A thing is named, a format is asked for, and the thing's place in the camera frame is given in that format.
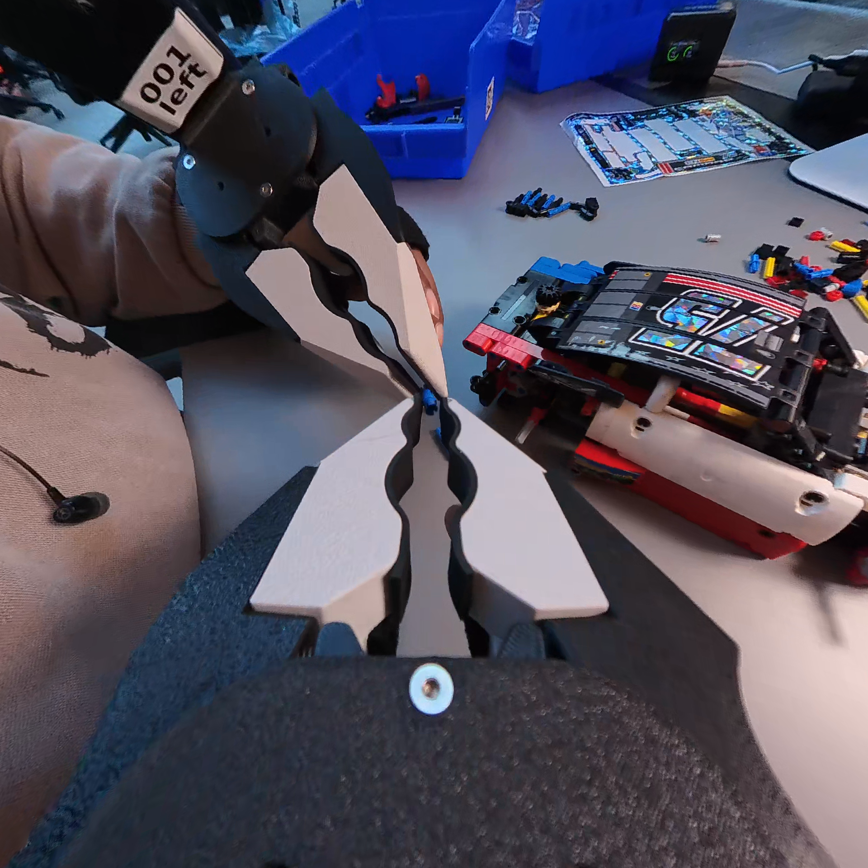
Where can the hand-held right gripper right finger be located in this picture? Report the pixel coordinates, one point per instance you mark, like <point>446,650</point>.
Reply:
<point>529,542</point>

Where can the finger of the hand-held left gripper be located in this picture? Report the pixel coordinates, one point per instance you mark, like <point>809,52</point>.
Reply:
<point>380,271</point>
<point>305,305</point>

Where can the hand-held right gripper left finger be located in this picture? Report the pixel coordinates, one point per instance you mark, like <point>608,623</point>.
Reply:
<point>332,542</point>

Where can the blue lego pin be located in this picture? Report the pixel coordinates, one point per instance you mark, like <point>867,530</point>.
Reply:
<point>427,400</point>

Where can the lego car model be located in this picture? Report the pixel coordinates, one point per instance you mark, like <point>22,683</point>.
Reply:
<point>712,461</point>

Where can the person's left forearm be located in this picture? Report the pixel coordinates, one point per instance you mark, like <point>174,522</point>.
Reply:
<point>81,224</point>

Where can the red black lego parts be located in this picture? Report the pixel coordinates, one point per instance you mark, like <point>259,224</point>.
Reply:
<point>407,108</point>

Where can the black blue lego connector strip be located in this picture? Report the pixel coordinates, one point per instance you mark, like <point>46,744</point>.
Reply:
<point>542,203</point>

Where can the pile of loose lego pieces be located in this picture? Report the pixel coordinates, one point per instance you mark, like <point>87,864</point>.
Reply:
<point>807,271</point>

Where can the person's left hand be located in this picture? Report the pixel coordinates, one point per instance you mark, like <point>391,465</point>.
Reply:
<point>427,291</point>

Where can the large blue storage bin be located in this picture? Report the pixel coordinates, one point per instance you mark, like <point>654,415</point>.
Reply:
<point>434,156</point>

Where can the holographic sticker sheet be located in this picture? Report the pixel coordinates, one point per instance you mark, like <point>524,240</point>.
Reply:
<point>678,142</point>

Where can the small black device green display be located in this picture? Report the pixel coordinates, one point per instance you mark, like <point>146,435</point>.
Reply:
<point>692,47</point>

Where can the white book stand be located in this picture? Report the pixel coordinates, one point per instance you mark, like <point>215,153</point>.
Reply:
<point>841,169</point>

